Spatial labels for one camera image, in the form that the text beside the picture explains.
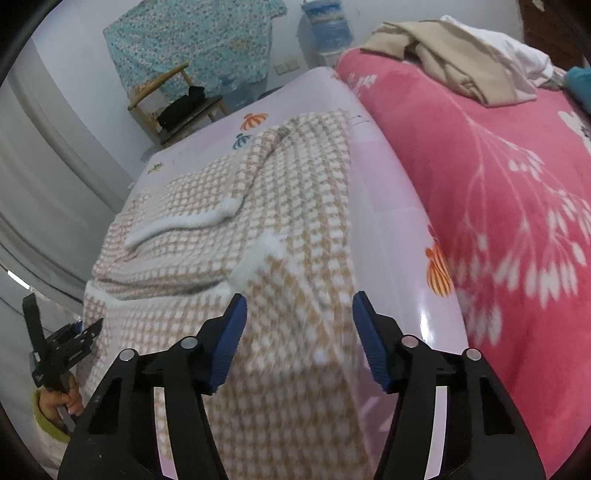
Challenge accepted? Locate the white water dispenser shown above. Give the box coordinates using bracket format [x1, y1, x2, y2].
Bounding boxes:
[318, 48, 345, 70]

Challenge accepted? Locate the beige garment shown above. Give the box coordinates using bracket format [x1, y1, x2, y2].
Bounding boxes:
[360, 21, 536, 108]

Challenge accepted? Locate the teal cloth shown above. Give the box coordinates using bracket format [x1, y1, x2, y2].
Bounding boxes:
[566, 67, 591, 116]

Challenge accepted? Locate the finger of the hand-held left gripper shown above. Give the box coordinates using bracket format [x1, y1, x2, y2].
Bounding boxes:
[69, 318, 105, 343]
[65, 340, 96, 366]

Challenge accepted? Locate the black bag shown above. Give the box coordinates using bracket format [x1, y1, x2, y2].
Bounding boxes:
[157, 85, 206, 130]

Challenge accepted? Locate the beige white houndstooth coat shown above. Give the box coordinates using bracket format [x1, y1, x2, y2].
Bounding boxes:
[76, 108, 375, 480]

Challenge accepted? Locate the person's left hand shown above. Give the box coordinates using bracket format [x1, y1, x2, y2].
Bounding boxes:
[39, 371, 85, 432]

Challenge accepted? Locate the brown door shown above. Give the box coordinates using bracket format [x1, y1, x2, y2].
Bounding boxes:
[517, 0, 591, 70]

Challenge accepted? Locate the blue water jug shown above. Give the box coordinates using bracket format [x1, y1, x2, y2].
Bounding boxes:
[301, 0, 354, 54]

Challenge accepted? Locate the white garment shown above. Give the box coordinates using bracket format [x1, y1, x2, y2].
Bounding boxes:
[441, 15, 566, 100]

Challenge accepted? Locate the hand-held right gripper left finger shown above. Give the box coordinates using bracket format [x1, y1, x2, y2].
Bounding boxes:
[58, 293, 247, 480]

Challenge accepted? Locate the blue floral hanging cloth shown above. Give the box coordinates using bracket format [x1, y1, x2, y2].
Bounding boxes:
[102, 0, 288, 100]

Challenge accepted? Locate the white curtain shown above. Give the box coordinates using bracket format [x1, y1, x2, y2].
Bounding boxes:
[0, 46, 139, 315]

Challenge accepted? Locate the lilac printed table cover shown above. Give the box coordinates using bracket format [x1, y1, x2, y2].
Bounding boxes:
[122, 67, 472, 480]

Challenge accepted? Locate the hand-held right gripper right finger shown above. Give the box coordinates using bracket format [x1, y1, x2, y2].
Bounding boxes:
[352, 291, 548, 480]

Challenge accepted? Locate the wooden chair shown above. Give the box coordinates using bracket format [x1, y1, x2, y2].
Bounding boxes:
[127, 62, 229, 148]

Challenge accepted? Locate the pink floral blanket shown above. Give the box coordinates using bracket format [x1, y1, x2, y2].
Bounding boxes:
[335, 46, 591, 480]

